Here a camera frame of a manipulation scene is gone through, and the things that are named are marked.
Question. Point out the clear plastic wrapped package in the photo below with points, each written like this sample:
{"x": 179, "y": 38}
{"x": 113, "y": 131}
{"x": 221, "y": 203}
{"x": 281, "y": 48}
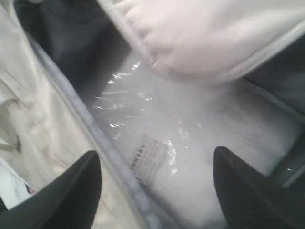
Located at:
{"x": 188, "y": 121}

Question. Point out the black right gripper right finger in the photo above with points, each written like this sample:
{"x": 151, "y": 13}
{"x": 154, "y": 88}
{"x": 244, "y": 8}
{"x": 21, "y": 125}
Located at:
{"x": 250, "y": 200}

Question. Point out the cream canvas duffel bag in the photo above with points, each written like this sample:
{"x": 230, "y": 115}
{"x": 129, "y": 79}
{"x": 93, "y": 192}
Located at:
{"x": 49, "y": 56}

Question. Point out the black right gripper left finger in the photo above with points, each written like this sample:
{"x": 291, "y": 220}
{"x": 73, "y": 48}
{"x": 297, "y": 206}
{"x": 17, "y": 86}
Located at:
{"x": 68, "y": 202}

